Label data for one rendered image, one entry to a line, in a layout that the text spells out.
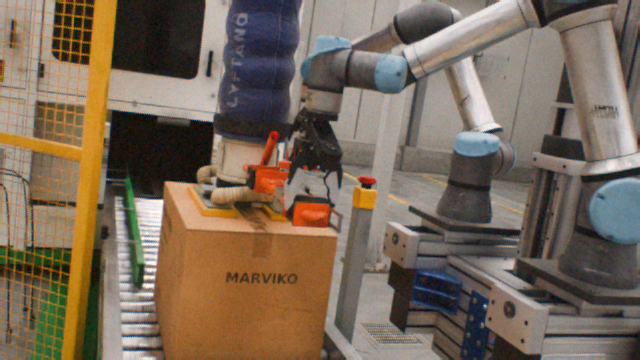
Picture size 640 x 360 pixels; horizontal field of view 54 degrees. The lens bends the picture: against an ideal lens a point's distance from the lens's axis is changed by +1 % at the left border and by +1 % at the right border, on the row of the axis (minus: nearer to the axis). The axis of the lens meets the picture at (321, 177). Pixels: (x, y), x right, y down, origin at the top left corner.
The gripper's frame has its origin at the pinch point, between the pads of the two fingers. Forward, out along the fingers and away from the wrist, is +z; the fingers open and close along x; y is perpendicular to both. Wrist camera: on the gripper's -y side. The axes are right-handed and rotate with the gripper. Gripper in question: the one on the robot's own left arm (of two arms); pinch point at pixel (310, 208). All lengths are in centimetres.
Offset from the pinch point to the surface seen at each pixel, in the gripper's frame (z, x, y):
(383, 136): 5, -158, 305
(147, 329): 54, 23, 63
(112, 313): 49, 33, 63
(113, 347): 49, 33, 40
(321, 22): -129, -295, 912
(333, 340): 49, -29, 44
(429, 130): 26, -536, 916
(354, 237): 26, -46, 79
